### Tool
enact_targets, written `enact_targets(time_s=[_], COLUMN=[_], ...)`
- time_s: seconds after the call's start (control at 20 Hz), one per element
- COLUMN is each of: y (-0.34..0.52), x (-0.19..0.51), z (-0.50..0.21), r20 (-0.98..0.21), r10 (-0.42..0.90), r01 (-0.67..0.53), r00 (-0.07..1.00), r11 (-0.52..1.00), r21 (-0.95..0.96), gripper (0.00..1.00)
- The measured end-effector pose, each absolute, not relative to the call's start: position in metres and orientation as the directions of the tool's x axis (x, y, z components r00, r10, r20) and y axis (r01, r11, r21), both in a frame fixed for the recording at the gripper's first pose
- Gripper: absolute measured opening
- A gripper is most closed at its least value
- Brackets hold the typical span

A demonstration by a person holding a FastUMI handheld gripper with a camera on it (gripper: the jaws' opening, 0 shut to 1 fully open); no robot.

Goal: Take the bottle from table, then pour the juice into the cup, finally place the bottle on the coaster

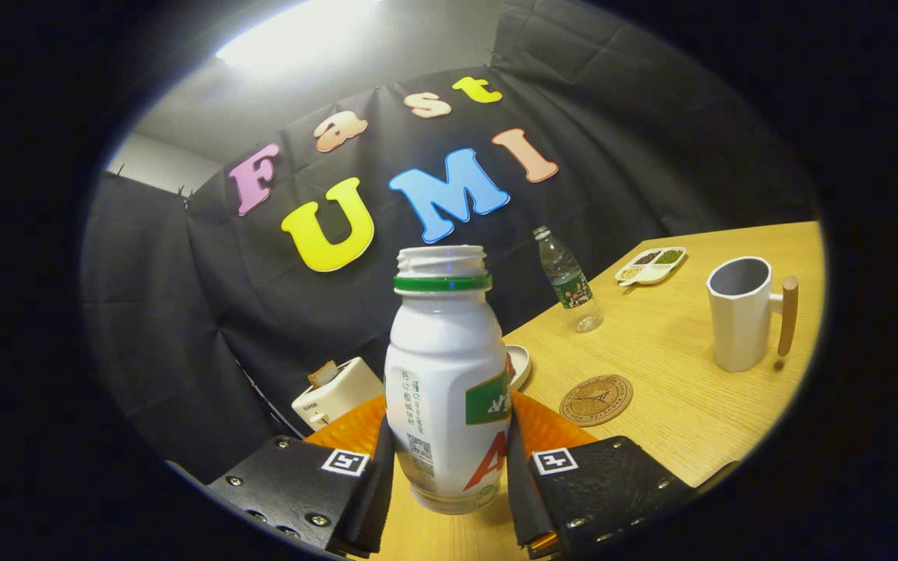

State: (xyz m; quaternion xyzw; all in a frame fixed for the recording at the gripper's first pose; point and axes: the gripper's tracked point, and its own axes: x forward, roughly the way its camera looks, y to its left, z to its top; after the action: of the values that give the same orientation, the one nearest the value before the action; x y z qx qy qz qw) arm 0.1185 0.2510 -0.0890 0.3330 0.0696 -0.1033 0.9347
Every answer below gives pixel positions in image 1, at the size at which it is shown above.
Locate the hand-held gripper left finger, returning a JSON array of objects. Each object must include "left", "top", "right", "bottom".
[{"left": 206, "top": 393, "right": 396, "bottom": 558}]

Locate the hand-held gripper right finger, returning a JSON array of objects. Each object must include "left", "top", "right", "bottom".
[{"left": 505, "top": 390, "right": 695, "bottom": 559}]

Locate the round cork coaster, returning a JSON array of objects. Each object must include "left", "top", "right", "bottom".
[{"left": 559, "top": 374, "right": 634, "bottom": 427}]

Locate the white juice bottle green label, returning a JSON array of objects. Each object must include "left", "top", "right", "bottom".
[{"left": 384, "top": 245, "right": 514, "bottom": 515}]

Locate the white cup with wooden handle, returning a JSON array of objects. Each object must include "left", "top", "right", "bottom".
[{"left": 706, "top": 256, "right": 799, "bottom": 373}]

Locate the clear plastic water bottle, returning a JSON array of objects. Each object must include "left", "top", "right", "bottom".
[{"left": 533, "top": 225, "right": 604, "bottom": 333}]

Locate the white toaster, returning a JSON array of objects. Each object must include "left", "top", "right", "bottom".
[{"left": 292, "top": 357, "right": 384, "bottom": 431}]

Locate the round white plate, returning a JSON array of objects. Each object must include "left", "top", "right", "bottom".
[{"left": 505, "top": 344, "right": 532, "bottom": 391}]

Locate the wooden table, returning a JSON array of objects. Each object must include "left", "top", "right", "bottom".
[{"left": 371, "top": 221, "right": 826, "bottom": 561}]

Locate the white divided dish with beans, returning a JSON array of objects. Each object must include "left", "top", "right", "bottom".
[{"left": 614, "top": 246, "right": 688, "bottom": 287}]

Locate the black backdrop cloth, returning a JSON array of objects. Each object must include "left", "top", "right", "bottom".
[{"left": 79, "top": 0, "right": 820, "bottom": 484}]

